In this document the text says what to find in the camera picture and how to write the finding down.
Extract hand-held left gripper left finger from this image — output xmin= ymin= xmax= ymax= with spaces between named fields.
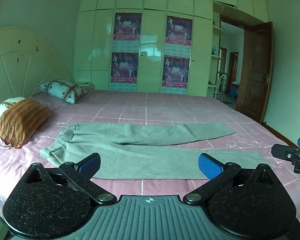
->
xmin=24 ymin=152 xmax=117 ymax=207

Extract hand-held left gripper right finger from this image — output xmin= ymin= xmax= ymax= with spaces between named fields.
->
xmin=182 ymin=153 xmax=276 ymax=206

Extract grey pants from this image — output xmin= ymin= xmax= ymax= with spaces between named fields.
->
xmin=39 ymin=122 xmax=268 ymax=180

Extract bed with pink checked sheet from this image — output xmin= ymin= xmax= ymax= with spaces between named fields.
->
xmin=0 ymin=89 xmax=300 ymax=223

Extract white patterned pillow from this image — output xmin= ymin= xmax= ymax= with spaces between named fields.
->
xmin=0 ymin=97 xmax=25 ymax=130
xmin=37 ymin=79 xmax=88 ymax=104

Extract brown wooden door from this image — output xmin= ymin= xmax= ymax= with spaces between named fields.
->
xmin=235 ymin=21 xmax=274 ymax=124

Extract orange striped pillow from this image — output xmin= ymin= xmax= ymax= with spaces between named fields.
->
xmin=0 ymin=98 xmax=53 ymax=148

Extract folded green cloth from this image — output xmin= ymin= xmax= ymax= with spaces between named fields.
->
xmin=75 ymin=81 xmax=95 ymax=90

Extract metal rack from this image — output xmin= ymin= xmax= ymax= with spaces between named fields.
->
xmin=214 ymin=72 xmax=228 ymax=101

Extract white corner shelf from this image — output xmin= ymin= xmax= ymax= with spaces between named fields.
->
xmin=207 ymin=12 xmax=224 ymax=98

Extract white bed headboard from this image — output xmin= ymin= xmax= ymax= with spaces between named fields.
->
xmin=0 ymin=27 xmax=70 ymax=105

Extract white glossy wardrobe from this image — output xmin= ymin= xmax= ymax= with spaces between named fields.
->
xmin=74 ymin=0 xmax=268 ymax=97

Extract purple wall poster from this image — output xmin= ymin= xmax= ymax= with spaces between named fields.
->
xmin=161 ymin=56 xmax=190 ymax=95
xmin=165 ymin=16 xmax=193 ymax=57
xmin=109 ymin=52 xmax=138 ymax=92
xmin=112 ymin=12 xmax=142 ymax=53

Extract brown wooden door frame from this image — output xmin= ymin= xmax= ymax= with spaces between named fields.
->
xmin=212 ymin=1 xmax=255 ymax=32

